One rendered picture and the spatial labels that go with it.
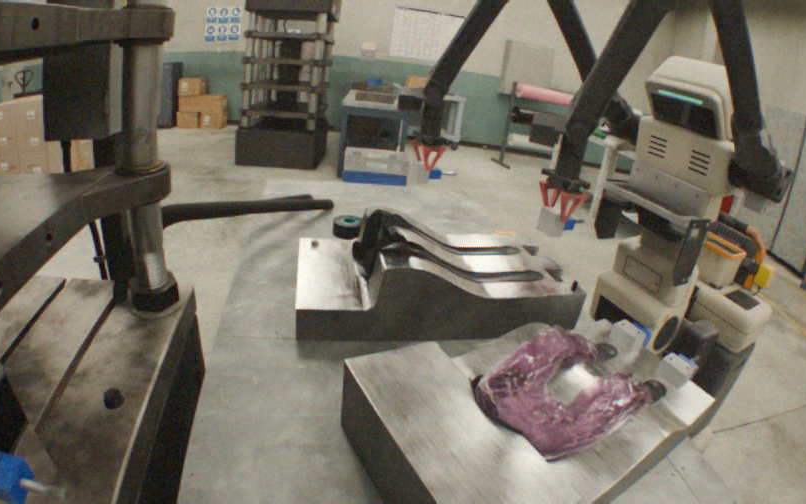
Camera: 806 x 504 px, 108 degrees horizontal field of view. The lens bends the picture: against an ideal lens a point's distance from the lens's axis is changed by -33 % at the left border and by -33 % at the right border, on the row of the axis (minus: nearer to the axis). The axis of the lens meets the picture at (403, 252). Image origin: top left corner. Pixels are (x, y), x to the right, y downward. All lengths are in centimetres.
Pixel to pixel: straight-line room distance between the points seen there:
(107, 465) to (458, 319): 56
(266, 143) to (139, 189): 412
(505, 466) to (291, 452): 25
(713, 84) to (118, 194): 110
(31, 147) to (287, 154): 275
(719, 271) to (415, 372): 105
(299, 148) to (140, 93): 408
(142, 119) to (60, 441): 47
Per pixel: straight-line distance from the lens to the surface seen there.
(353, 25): 724
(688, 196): 102
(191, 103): 745
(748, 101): 83
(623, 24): 73
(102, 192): 65
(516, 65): 726
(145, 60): 69
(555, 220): 95
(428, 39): 726
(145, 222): 74
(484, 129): 754
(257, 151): 481
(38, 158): 452
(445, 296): 67
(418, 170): 119
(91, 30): 62
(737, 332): 130
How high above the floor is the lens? 121
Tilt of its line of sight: 24 degrees down
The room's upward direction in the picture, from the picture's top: 8 degrees clockwise
